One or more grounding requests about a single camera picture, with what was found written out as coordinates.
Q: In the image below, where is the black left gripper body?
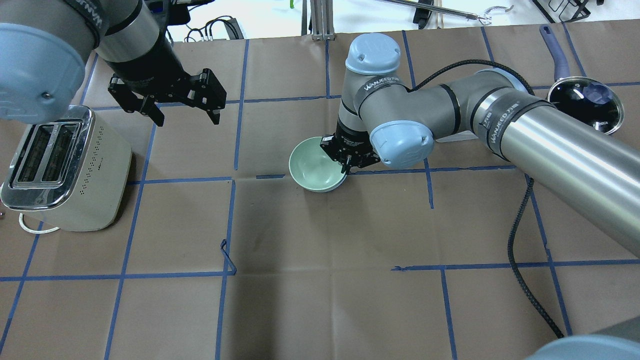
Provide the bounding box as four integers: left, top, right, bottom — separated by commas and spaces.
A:
108, 68, 227, 113

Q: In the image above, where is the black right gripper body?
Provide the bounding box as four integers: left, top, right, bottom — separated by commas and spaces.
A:
320, 131, 381, 169

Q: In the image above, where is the light green bowl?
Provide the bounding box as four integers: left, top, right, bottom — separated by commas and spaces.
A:
288, 136, 348, 193

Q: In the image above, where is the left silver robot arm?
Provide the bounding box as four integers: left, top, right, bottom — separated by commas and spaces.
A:
0, 0, 227, 126

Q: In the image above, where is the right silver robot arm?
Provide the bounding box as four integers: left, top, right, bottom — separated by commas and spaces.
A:
319, 33, 640, 360

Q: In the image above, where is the chrome white toaster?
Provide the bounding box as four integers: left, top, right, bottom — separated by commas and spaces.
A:
1, 105, 132, 231

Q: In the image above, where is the silver grabber stick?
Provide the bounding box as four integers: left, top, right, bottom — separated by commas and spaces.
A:
382, 0, 514, 28

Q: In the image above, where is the dark blue saucepan with lid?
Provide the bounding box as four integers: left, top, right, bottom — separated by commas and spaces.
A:
539, 24, 624, 135

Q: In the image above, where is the aluminium frame post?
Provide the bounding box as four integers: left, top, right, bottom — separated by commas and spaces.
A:
301, 0, 336, 41

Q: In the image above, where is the white toaster power cord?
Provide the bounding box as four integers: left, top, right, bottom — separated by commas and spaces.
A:
18, 212, 61, 235

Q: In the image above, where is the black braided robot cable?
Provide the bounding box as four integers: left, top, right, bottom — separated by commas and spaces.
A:
410, 59, 566, 339

